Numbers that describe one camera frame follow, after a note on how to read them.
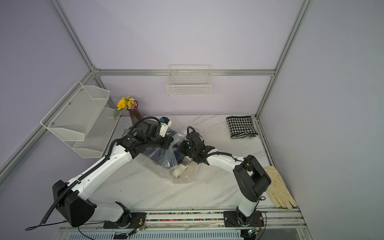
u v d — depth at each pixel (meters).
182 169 0.82
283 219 0.75
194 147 0.67
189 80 0.95
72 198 0.38
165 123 0.67
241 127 1.08
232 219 0.73
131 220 0.73
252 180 0.46
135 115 1.03
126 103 0.95
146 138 0.57
